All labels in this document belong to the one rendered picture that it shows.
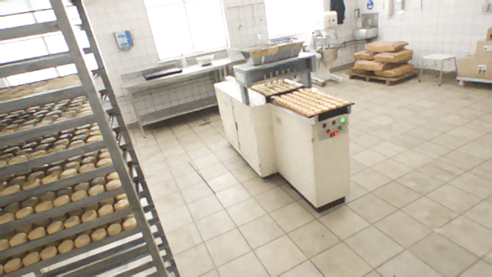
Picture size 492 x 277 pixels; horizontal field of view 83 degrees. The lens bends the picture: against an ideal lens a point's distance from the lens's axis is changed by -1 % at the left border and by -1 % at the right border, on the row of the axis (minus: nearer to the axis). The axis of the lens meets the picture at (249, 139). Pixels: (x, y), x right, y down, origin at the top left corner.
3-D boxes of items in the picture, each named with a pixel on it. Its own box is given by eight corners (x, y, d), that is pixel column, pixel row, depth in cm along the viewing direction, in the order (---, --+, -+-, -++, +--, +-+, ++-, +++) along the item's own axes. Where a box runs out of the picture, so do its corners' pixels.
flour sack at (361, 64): (352, 68, 582) (352, 60, 575) (366, 65, 599) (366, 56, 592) (382, 72, 524) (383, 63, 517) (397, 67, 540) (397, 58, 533)
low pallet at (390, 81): (345, 78, 613) (345, 73, 609) (370, 70, 643) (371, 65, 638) (393, 86, 513) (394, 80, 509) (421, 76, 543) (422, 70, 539)
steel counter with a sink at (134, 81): (141, 139, 463) (116, 64, 412) (137, 127, 522) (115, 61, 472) (310, 88, 578) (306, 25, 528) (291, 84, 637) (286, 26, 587)
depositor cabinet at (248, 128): (225, 142, 401) (214, 84, 366) (270, 128, 421) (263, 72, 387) (262, 185, 291) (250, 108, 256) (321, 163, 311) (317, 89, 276)
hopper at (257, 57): (241, 65, 271) (238, 49, 265) (291, 53, 287) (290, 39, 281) (252, 68, 246) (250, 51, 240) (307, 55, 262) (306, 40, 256)
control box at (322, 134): (317, 139, 209) (316, 121, 203) (344, 130, 216) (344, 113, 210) (320, 141, 206) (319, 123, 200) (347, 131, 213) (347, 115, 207)
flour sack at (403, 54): (391, 64, 506) (392, 55, 500) (372, 62, 541) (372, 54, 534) (415, 56, 536) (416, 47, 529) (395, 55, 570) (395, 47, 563)
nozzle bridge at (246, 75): (237, 100, 284) (232, 66, 270) (300, 84, 305) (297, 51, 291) (250, 108, 256) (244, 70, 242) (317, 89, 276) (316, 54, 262)
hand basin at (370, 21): (390, 51, 610) (393, -4, 565) (377, 55, 597) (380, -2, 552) (357, 49, 693) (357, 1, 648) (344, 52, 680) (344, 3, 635)
